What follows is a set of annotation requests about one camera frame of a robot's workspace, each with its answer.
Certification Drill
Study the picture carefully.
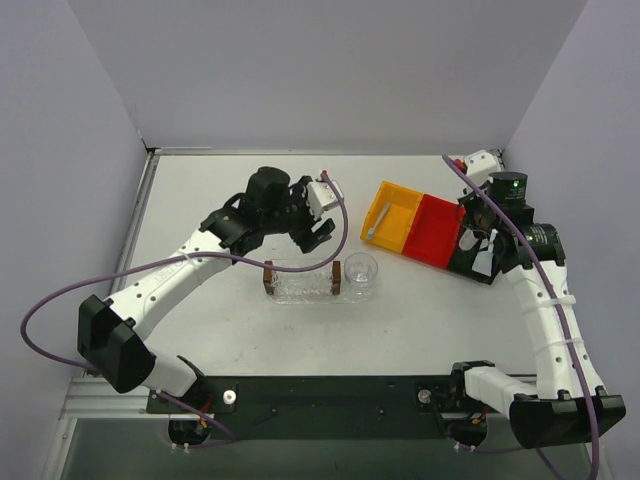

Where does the brown wooden tray foot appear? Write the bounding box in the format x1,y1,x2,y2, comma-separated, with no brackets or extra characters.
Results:
331,260,342,296
262,261,275,296

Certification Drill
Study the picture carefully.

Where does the clear plastic cup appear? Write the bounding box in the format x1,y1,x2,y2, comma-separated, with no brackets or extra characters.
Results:
344,252,378,295

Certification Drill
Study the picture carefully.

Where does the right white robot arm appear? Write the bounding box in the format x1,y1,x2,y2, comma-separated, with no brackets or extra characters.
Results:
460,171,626,449

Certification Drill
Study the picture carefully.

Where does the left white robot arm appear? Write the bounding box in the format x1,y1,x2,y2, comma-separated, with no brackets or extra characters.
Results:
77,166,344,412

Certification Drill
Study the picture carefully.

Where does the clear textured oval tray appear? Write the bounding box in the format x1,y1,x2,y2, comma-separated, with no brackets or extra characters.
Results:
265,261,374,305

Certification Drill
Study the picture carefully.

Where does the light blue toothbrush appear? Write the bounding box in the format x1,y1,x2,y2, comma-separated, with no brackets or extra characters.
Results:
366,202,391,241

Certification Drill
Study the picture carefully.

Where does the white toothpaste tube green cap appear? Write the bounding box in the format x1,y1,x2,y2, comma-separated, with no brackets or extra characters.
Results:
472,229,498,277

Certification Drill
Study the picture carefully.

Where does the yellow plastic bin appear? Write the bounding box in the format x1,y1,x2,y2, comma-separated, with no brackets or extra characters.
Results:
360,181,424,253

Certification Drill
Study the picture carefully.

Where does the black plastic bin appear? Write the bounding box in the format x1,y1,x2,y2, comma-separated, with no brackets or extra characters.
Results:
446,227,498,285

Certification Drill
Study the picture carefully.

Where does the red plastic bin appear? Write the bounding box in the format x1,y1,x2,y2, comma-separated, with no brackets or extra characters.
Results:
402,194,465,270

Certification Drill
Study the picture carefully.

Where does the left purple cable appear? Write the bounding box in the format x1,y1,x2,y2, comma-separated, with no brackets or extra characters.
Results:
19,170,350,374

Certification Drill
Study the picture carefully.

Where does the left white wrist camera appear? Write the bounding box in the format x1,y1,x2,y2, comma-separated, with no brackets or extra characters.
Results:
306,178,344,220

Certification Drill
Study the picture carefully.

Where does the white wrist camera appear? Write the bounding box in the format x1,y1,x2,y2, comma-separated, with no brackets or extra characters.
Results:
306,178,344,220
462,150,503,186

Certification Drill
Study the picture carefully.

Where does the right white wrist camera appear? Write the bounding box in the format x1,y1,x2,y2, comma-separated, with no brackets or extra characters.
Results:
462,150,503,186

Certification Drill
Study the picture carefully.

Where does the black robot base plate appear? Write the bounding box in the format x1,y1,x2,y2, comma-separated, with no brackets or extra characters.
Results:
144,374,506,442

